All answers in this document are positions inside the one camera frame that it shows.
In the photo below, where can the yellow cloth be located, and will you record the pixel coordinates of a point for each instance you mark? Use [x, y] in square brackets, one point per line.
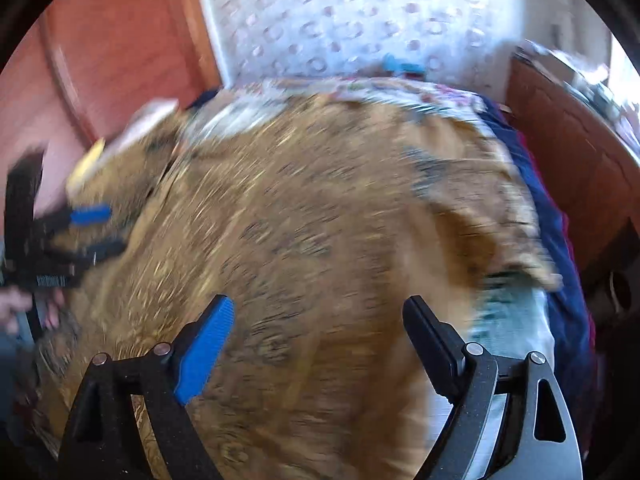
[87, 165]

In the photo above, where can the reddish wooden headboard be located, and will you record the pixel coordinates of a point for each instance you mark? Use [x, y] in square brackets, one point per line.
[115, 35]

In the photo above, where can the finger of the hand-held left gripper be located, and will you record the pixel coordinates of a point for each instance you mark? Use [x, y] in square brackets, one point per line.
[97, 252]
[90, 215]

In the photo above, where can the leaf print bed sheet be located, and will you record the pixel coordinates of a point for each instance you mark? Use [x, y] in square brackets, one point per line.
[520, 320]

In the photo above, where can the blue toy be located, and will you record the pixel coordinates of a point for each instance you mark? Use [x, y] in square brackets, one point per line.
[400, 65]

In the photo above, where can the circle pattern curtain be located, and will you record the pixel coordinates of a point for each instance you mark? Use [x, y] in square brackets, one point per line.
[350, 10]

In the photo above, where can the blue blanket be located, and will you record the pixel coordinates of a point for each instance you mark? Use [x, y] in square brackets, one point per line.
[550, 210]

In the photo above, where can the bright window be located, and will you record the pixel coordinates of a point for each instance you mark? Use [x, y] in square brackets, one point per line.
[625, 72]

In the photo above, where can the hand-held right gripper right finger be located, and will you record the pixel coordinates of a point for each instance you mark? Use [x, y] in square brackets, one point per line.
[432, 350]

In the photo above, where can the wooden desk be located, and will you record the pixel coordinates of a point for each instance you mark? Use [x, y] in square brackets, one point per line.
[565, 150]

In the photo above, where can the golden patterned cloth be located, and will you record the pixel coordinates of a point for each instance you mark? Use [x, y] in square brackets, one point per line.
[310, 240]

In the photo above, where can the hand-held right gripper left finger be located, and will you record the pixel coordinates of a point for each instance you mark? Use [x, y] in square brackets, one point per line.
[205, 350]

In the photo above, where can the peach pillow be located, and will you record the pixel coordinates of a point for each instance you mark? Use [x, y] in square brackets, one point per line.
[150, 116]

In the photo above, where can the person's left hand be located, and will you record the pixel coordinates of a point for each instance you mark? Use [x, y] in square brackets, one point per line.
[50, 312]

